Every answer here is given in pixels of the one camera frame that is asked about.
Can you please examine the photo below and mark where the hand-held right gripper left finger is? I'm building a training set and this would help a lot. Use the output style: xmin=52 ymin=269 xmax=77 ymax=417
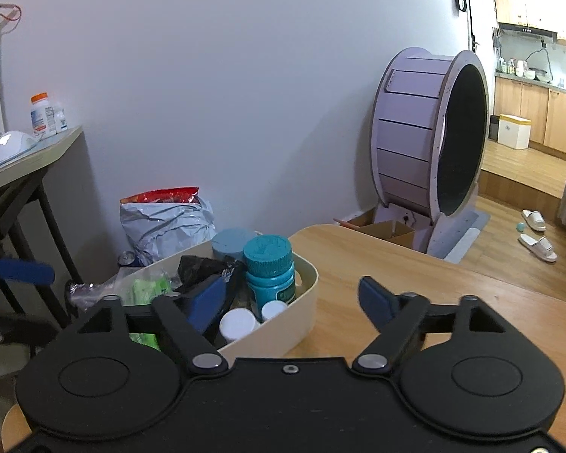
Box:
xmin=75 ymin=274 xmax=228 ymax=378

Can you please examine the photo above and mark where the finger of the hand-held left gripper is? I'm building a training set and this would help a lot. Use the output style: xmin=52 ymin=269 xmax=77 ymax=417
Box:
xmin=0 ymin=310 xmax=60 ymax=351
xmin=0 ymin=257 xmax=56 ymax=288

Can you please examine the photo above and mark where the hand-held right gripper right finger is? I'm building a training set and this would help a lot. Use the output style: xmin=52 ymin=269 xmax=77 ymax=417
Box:
xmin=351 ymin=276 xmax=510 ymax=378

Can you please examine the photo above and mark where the white pill bottle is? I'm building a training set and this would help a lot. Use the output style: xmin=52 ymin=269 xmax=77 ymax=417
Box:
xmin=218 ymin=308 xmax=260 ymax=345

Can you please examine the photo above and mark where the white and green tube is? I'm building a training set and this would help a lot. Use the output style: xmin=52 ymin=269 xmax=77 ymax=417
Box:
xmin=68 ymin=271 xmax=175 ymax=352

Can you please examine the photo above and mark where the teal plastic bottle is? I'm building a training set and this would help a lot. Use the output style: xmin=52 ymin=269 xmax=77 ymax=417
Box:
xmin=243 ymin=235 xmax=297 ymax=310

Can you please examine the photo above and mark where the clear jar with grey-blue lid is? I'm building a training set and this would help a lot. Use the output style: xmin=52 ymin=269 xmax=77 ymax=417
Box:
xmin=211 ymin=228 xmax=260 ymax=262

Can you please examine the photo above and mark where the small white bottle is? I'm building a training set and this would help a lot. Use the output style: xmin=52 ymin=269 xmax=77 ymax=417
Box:
xmin=261 ymin=301 xmax=288 ymax=324

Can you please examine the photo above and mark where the cream plastic storage bin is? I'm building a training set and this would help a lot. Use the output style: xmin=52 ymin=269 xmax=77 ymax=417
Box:
xmin=68 ymin=231 xmax=320 ymax=359

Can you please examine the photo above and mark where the brown cardboard box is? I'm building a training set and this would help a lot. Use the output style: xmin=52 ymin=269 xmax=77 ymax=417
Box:
xmin=332 ymin=208 xmax=416 ymax=250

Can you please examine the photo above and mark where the grey plastic bag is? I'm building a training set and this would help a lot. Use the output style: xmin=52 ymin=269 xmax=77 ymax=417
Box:
xmin=119 ymin=198 xmax=217 ymax=267

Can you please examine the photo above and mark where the red snack bag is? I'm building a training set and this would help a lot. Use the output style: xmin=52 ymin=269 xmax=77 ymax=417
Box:
xmin=120 ymin=186 xmax=201 ymax=206

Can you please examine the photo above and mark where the grey desk with black legs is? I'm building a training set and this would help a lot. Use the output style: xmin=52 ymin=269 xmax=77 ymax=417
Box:
xmin=0 ymin=125 xmax=85 ymax=331

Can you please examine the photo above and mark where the orange-capped supplement bottle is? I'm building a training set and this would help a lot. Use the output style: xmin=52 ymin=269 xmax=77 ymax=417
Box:
xmin=29 ymin=93 xmax=60 ymax=139

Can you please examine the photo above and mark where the purple cat exercise wheel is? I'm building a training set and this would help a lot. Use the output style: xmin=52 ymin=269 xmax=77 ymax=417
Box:
xmin=370 ymin=47 xmax=492 ymax=261

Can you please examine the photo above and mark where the white slipper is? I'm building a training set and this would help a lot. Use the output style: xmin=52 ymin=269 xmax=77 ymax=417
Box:
xmin=521 ymin=209 xmax=547 ymax=232
xmin=519 ymin=233 xmax=558 ymax=262

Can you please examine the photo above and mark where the white storage box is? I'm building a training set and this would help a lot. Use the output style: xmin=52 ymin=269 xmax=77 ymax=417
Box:
xmin=497 ymin=114 xmax=532 ymax=151

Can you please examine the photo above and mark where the wooden kitchen cabinet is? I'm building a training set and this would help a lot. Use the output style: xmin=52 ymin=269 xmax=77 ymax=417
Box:
xmin=493 ymin=75 xmax=566 ymax=156

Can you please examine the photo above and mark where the steel range hood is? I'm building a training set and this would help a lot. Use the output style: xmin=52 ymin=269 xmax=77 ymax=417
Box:
xmin=497 ymin=21 xmax=558 ymax=41

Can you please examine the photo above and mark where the wooden wall cabinet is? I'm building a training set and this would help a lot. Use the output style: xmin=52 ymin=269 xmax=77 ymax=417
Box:
xmin=491 ymin=0 xmax=566 ymax=43

